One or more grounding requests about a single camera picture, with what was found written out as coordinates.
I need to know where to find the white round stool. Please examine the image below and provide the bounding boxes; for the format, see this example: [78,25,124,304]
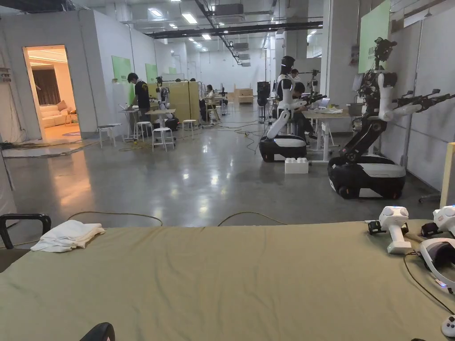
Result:
[97,123,124,149]
[152,127,176,152]
[135,121,154,141]
[181,119,198,140]

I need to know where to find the white block-shaped box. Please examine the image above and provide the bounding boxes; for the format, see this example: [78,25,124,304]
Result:
[284,157,310,174]

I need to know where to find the wooden crate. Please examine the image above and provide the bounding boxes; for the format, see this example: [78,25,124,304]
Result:
[234,88,254,106]

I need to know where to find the white humanoid wheeled robot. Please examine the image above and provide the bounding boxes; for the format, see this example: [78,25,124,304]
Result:
[259,56,328,164]

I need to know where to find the black standing fan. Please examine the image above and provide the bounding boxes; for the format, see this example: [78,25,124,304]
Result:
[256,80,271,124]

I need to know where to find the small wooden table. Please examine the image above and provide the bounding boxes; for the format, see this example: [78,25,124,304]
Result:
[145,108,177,129]

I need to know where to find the small white humanoid robot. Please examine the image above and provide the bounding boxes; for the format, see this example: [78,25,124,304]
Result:
[154,76,179,133]

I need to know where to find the bed with beige sheet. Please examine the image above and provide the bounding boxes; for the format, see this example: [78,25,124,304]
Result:
[0,220,455,341]

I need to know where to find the wooden table with white legs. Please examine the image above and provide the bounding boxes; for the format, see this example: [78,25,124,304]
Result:
[301,102,357,165]

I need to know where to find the black and white wheeled robot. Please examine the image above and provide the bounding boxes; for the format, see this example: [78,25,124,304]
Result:
[327,37,455,200]

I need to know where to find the folded white cloth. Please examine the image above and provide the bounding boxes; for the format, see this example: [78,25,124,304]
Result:
[30,219,106,253]

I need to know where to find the spare white hand-held gripper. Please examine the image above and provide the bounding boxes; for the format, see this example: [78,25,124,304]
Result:
[367,206,413,255]
[421,205,455,239]

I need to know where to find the white sofa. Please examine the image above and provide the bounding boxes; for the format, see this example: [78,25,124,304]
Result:
[38,103,72,129]

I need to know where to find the white hand controller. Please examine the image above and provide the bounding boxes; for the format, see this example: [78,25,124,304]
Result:
[440,314,455,337]

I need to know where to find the yellow floor cable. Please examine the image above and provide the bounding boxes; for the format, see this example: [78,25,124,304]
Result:
[67,211,164,227]
[216,211,288,227]

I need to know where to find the thin black cable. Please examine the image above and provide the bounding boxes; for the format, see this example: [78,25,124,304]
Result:
[403,250,455,315]

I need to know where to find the white headset with black strap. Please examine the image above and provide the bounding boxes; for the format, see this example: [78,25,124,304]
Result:
[419,238,455,294]

